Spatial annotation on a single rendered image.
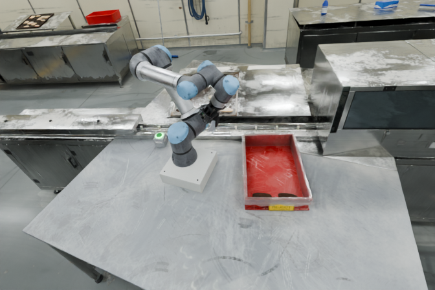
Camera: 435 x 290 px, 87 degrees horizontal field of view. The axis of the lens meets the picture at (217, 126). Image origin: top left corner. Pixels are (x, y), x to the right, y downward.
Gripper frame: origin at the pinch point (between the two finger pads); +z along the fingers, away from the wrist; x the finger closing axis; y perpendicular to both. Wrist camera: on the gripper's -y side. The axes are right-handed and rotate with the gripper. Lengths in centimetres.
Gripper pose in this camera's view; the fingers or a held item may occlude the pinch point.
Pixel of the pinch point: (203, 122)
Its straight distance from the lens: 124.7
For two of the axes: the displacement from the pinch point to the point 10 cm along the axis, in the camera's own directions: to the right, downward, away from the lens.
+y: -6.1, 4.4, -6.6
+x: 6.6, 7.4, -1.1
